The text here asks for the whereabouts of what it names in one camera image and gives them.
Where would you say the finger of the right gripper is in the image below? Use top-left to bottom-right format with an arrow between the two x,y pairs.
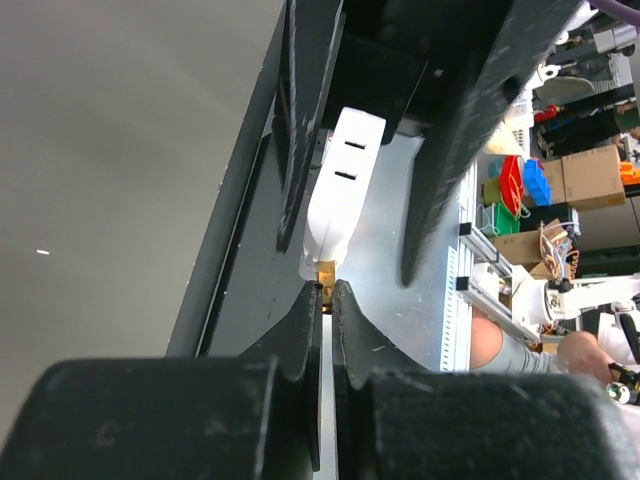
400,1 -> 578,287
273,1 -> 344,252

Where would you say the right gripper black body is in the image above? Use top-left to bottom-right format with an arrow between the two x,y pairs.
329,1 -> 512,142

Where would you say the person forearm grey sleeve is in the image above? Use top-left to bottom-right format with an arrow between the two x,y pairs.
470,310 -> 614,383

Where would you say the blue storage bin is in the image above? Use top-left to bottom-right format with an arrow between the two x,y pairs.
522,159 -> 552,207

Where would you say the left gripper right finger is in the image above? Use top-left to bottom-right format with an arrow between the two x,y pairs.
332,280 -> 639,479

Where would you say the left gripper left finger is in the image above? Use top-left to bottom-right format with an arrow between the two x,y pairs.
1,282 -> 322,479

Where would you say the cardboard box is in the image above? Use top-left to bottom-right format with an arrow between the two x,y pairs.
543,145 -> 626,211

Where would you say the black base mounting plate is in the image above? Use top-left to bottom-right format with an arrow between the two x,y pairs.
164,74 -> 311,359

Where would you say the white plug adapter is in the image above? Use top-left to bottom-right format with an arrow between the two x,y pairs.
299,107 -> 386,280

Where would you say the slotted cable duct rail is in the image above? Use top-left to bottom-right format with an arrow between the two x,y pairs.
440,163 -> 477,372

